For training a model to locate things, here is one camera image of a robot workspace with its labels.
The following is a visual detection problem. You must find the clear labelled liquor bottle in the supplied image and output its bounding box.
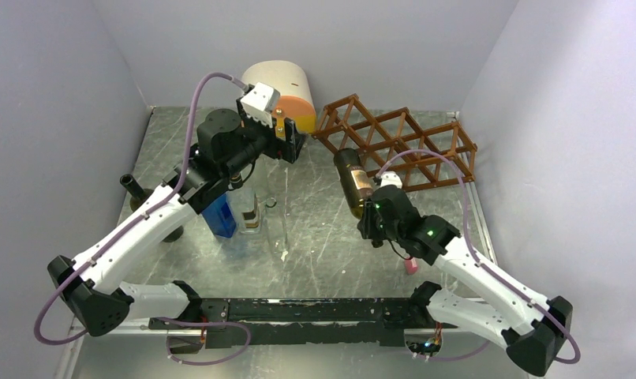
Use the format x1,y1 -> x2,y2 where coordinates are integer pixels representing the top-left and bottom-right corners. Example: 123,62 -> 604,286
227,180 -> 260,234

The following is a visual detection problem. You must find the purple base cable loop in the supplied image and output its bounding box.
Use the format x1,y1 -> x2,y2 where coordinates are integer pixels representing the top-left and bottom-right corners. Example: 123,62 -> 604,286
166,320 -> 253,366

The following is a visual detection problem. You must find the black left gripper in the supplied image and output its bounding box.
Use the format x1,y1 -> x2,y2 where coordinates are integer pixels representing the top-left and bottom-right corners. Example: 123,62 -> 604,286
223,98 -> 310,180

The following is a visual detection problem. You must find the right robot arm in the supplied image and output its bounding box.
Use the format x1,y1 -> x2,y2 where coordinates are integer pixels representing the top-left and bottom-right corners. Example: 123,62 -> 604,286
357,185 -> 581,377

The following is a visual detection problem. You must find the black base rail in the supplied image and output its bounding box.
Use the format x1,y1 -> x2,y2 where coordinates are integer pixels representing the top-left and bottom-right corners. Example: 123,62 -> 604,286
148,297 -> 460,351

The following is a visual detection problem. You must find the dark green wine bottle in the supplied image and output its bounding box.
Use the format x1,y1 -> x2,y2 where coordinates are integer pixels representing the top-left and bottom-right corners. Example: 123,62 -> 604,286
119,174 -> 184,243

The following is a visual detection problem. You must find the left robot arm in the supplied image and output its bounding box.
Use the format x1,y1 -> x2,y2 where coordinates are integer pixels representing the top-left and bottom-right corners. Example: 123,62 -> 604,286
47,101 -> 305,336

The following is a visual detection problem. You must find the blue square glass bottle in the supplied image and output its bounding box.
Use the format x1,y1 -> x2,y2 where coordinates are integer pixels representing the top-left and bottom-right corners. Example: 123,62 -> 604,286
201,194 -> 237,238

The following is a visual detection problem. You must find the pink eraser block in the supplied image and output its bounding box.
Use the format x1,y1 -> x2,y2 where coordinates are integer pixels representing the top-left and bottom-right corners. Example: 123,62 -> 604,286
404,257 -> 419,275

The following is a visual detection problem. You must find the brown wooden wine rack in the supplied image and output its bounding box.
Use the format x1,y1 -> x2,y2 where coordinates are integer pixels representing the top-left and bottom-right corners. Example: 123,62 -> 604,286
312,94 -> 477,192

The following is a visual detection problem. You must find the cream orange drawer cabinet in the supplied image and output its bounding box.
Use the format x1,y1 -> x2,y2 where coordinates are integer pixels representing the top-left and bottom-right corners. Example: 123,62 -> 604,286
241,60 -> 316,137

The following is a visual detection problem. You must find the clear glass bottle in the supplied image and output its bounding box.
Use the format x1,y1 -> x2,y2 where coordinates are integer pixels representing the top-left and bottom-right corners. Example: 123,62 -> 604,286
264,197 -> 288,261

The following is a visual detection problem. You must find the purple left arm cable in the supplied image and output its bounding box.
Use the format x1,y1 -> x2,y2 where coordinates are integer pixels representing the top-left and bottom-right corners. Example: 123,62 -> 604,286
33,72 -> 251,347

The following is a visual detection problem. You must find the dark labelled wine bottle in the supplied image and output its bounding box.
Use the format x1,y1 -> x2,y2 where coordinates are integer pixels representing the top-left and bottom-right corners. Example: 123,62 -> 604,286
333,148 -> 374,220

